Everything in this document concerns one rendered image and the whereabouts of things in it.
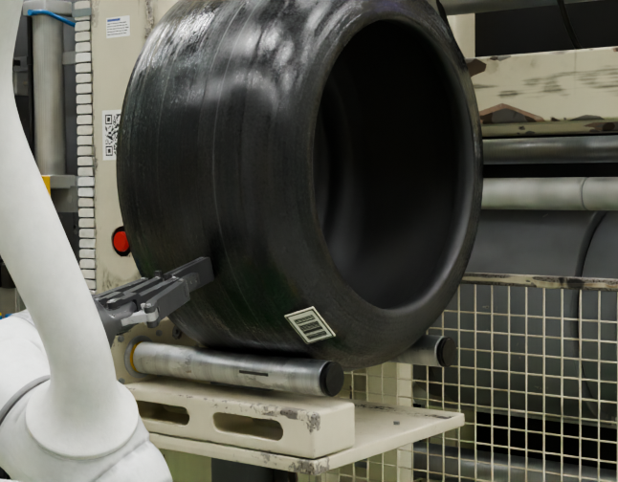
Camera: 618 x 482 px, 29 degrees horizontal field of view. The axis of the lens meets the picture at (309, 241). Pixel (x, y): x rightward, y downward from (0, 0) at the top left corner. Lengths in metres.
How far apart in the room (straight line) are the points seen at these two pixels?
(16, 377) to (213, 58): 0.50
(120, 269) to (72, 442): 0.76
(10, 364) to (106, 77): 0.75
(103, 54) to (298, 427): 0.67
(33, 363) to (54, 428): 0.12
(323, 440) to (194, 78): 0.47
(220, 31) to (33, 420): 0.60
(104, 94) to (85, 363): 0.85
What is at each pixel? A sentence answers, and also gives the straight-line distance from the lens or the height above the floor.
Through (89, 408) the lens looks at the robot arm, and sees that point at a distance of 1.09.
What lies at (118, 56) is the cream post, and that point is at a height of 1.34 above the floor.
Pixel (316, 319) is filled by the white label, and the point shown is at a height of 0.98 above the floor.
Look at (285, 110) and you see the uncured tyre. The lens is 1.42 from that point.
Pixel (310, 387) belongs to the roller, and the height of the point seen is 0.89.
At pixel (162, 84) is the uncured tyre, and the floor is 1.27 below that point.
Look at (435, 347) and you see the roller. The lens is 1.73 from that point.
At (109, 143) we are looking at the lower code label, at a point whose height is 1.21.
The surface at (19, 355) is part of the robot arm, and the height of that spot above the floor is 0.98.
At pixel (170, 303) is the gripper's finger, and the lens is 1.37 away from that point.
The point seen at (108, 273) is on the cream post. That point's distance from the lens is 1.85.
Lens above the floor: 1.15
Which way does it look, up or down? 3 degrees down
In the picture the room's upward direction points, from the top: 1 degrees counter-clockwise
